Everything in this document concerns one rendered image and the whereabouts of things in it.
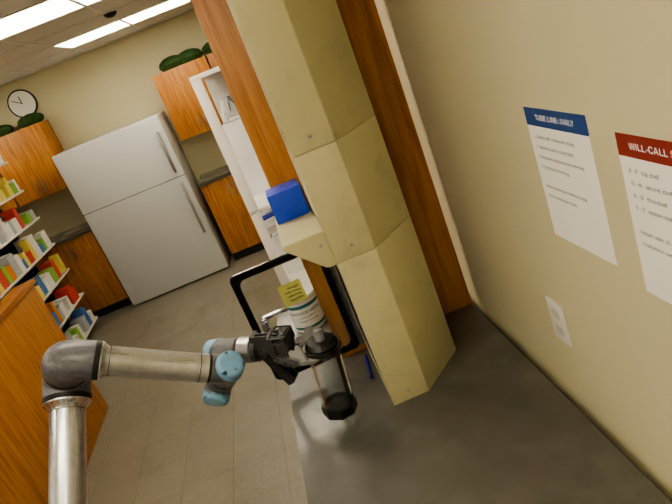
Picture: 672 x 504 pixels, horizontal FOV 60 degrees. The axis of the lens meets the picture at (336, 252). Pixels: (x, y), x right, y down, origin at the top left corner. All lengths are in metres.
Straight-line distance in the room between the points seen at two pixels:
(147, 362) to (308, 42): 0.87
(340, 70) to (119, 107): 5.70
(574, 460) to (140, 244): 5.70
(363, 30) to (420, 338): 0.91
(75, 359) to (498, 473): 1.02
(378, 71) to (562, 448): 1.15
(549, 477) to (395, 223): 0.73
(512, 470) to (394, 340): 0.46
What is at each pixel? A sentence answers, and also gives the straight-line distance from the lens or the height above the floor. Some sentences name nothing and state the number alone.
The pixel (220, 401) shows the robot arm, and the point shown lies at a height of 1.17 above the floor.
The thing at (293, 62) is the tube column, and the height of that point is 1.92.
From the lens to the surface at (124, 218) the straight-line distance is 6.61.
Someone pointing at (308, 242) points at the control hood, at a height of 1.50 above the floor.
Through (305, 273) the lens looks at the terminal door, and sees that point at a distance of 1.86.
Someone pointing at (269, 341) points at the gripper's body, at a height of 1.27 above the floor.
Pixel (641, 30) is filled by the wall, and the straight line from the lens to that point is 0.86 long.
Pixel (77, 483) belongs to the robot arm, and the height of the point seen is 1.23.
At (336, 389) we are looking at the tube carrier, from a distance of 1.65.
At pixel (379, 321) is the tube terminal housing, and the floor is 1.21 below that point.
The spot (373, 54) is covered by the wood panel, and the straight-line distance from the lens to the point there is 1.85.
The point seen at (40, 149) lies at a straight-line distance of 7.01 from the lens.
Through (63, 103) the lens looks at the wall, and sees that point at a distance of 7.24.
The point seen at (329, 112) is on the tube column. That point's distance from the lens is 1.46.
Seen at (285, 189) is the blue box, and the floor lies 1.60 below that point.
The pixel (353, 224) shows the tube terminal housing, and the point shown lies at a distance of 1.51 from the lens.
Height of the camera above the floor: 1.96
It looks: 20 degrees down
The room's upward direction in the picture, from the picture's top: 22 degrees counter-clockwise
